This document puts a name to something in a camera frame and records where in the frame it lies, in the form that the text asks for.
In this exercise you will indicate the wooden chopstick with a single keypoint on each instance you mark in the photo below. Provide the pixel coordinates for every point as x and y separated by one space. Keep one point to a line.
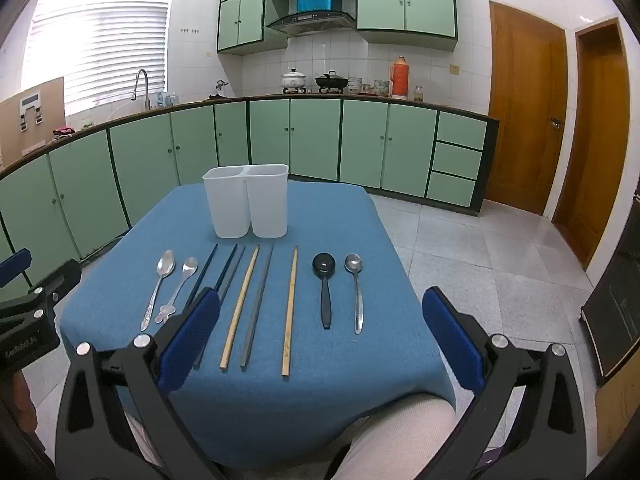
290 310
241 305

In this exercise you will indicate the green wall cabinets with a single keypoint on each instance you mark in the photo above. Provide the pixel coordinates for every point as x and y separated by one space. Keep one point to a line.
380 0

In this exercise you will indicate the small silver spoon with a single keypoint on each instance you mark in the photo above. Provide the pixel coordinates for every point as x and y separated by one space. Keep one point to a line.
353 262

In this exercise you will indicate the grey chopstick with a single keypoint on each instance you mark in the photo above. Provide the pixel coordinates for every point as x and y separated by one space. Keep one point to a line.
257 310
236 267

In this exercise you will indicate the orange thermos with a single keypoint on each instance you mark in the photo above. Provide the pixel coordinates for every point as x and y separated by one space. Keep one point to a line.
399 77

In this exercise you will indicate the black spoon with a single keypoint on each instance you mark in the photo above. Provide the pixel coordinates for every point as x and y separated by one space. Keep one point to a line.
324 264

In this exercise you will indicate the range hood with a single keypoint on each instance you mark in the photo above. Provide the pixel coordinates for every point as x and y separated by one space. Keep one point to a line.
310 21

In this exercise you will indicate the clear plastic bottle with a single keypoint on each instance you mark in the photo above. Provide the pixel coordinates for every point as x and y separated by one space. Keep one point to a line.
173 99
162 99

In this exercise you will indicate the red cloth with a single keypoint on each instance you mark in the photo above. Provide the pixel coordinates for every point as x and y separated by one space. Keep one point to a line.
64 132

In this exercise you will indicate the black flat panel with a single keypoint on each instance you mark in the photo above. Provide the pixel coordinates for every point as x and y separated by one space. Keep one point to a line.
617 320

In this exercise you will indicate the person's leg in white pants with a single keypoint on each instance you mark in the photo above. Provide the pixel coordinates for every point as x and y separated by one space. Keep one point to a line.
395 440

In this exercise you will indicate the plain wooden door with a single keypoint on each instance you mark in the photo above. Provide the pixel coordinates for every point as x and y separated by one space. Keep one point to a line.
592 150

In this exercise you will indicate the black chopstick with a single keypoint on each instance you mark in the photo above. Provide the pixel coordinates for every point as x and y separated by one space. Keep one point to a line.
227 262
205 270

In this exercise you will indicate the cardboard board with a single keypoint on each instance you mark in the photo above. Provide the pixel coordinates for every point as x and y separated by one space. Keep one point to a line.
15 130

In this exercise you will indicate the blue tablecloth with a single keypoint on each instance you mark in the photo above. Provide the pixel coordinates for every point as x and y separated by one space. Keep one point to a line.
300 405

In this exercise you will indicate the white double utensil holder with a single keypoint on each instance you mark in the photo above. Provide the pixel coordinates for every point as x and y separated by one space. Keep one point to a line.
225 205

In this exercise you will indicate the gas stove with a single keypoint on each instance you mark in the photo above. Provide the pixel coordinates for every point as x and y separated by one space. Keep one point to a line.
312 90

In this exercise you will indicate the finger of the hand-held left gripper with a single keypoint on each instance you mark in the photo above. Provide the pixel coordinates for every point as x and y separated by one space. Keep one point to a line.
62 276
15 266

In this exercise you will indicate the large silver spoon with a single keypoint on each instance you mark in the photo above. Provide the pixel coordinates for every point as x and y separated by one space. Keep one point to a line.
165 263

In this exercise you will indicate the cardboard box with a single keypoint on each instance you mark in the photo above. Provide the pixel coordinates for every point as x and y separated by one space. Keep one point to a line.
620 415

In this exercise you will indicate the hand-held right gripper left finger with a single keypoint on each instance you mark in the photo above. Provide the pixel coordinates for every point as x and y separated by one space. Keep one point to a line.
190 340

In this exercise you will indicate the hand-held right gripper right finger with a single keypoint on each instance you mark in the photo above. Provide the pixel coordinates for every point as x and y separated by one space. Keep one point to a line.
452 340

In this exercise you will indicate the black wok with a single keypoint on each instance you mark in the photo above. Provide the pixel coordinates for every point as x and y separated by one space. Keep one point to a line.
330 81

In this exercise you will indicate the person's left hand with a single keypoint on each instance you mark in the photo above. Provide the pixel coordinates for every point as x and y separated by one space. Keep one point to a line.
22 402

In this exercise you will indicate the green base cabinets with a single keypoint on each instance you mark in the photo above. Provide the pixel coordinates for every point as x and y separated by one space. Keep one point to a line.
315 140

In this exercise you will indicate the small metal tap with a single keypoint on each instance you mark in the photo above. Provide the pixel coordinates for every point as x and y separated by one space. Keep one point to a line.
221 86

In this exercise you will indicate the white cooking pot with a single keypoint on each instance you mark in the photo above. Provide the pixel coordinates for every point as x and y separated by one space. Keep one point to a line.
293 80

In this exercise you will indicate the metal sink faucet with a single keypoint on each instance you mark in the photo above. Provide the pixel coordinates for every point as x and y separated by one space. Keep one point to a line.
146 90

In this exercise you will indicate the glass jar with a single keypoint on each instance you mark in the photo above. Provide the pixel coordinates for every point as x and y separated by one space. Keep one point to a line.
418 94

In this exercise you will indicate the white window blinds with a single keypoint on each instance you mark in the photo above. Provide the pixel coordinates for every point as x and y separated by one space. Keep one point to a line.
100 45

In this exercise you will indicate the row of wall hooks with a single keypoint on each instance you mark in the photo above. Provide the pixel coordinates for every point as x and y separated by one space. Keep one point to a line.
190 30

